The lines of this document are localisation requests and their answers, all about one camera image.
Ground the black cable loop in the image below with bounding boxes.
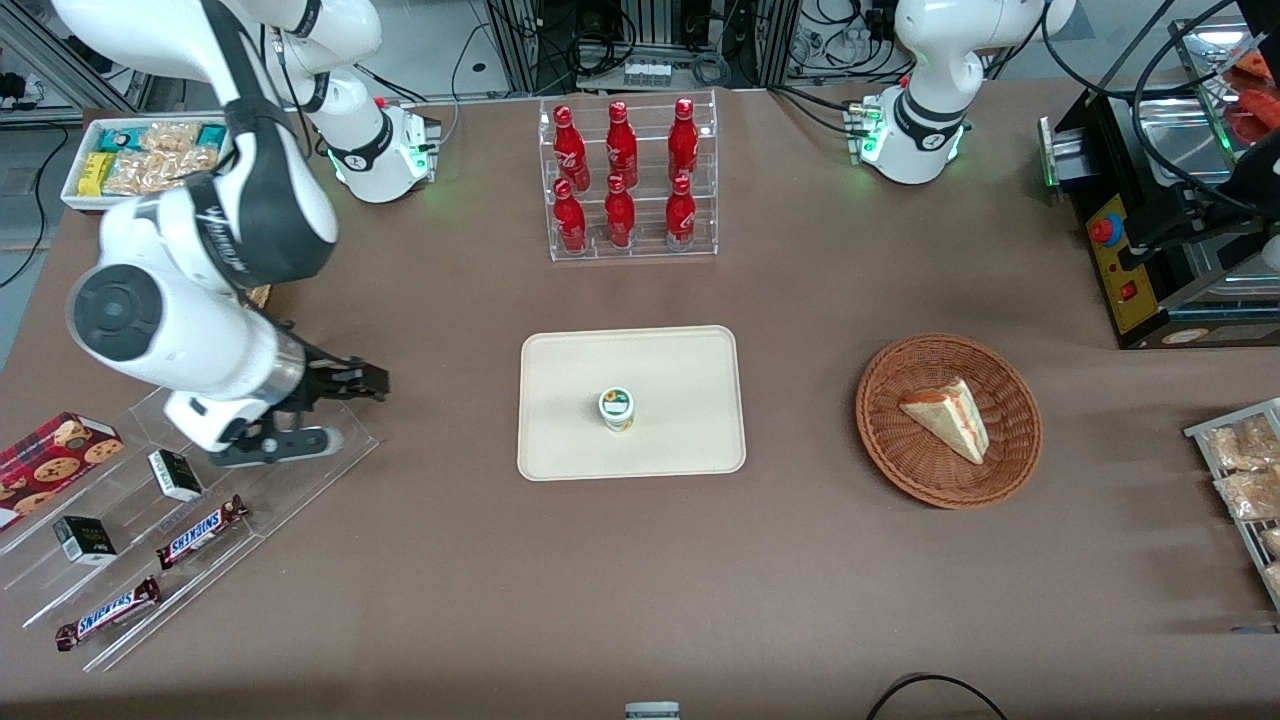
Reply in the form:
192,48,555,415
865,674,1011,720

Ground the red cola bottle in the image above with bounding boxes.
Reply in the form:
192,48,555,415
665,175,698,251
553,104,591,192
604,174,637,249
606,100,639,189
553,179,588,254
668,97,700,183

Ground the small rice cracker pack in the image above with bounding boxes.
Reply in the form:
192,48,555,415
140,121,203,153

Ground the black machine yellow panel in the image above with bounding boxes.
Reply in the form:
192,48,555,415
1038,85,1280,351

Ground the clear acrylic bottle rack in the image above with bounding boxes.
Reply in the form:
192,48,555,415
538,89,719,263

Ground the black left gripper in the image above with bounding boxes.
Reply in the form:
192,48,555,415
1150,186,1267,265

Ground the beige plastic tray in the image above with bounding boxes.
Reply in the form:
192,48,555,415
517,325,748,482

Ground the white snack bin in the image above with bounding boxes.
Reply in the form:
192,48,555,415
62,116,241,213

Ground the red cookie box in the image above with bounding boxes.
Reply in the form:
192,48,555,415
0,412,125,531

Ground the large rice cracker pack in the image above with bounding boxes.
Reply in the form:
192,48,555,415
103,148,221,197

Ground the Snickers chocolate bar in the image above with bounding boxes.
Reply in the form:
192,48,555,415
55,576,162,652
156,495,250,571

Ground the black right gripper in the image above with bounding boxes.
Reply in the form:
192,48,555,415
272,345,392,419

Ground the clear acrylic stepped display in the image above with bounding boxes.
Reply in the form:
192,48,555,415
0,330,381,673

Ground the small black box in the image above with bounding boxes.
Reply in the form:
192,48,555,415
52,516,118,567
148,449,205,503

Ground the triangle sandwich wedge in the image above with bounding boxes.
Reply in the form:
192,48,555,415
898,377,991,466

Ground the steel food tray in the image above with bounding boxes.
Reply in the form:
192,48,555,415
1168,15,1280,146

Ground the clear nut snack bag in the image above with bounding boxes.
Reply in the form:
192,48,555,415
1214,468,1280,522
1203,415,1280,472

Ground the grey wire tray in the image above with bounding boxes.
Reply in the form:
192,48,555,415
1185,398,1280,611

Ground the brown round wicker basket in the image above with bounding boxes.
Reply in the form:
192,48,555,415
855,333,1044,511

